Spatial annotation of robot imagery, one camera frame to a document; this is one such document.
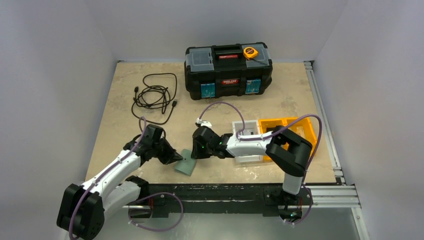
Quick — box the teal card holder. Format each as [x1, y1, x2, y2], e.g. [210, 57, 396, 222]
[174, 149, 197, 176]

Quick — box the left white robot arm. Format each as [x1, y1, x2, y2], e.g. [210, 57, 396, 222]
[56, 124, 183, 240]

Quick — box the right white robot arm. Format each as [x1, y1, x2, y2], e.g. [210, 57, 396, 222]
[191, 125, 316, 204]

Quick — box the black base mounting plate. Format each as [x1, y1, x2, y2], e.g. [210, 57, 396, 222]
[126, 183, 314, 220]

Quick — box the white plastic bin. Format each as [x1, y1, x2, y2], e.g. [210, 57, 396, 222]
[232, 120, 264, 164]

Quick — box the black plastic toolbox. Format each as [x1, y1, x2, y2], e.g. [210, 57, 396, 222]
[184, 42, 273, 100]

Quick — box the orange plastic bin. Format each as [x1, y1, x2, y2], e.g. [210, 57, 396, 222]
[258, 117, 317, 156]

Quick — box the yellow tape measure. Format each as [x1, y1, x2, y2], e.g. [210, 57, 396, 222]
[243, 46, 259, 60]

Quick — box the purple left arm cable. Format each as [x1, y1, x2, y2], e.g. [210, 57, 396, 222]
[67, 115, 185, 240]

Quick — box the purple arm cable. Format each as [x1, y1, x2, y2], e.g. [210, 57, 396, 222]
[198, 101, 324, 226]
[67, 115, 185, 240]

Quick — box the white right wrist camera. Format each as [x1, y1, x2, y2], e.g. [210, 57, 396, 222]
[195, 118, 212, 129]

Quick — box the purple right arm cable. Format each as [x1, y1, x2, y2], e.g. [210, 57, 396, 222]
[198, 101, 324, 226]

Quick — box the black coiled USB cable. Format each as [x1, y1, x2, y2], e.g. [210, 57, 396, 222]
[131, 73, 179, 126]

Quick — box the aluminium frame rail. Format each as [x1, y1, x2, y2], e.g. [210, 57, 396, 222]
[304, 61, 361, 209]

